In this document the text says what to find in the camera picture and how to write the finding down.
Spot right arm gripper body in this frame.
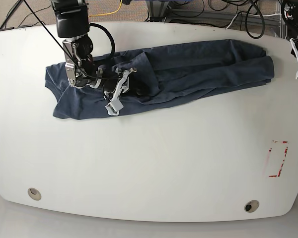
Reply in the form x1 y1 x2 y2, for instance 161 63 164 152
95 67 137 104

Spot dark blue t-shirt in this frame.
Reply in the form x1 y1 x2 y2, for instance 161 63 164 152
45 39 275 120

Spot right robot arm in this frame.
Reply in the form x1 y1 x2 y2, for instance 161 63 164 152
51 0 149 102

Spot red tape rectangle marking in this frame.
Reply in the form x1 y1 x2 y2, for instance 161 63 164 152
266 140 289 178

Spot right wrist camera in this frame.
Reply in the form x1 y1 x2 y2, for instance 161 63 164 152
105 99 124 116

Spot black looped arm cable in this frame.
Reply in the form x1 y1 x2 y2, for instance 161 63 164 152
244 0 266 39

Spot yellow cable on floor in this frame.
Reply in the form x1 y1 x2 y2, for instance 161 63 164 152
88 0 122 18

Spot aluminium frame rail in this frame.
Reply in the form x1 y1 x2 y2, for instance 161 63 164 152
146 0 283 28

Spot black cable left floor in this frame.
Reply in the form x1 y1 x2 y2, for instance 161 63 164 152
0 0 53 30

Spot left table cable grommet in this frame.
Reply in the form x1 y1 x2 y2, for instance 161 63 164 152
27 188 42 201

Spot table cable grommet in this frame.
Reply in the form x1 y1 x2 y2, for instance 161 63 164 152
244 200 260 213
27 188 42 201

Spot right table cable grommet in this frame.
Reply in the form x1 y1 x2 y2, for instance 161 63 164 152
244 200 260 213

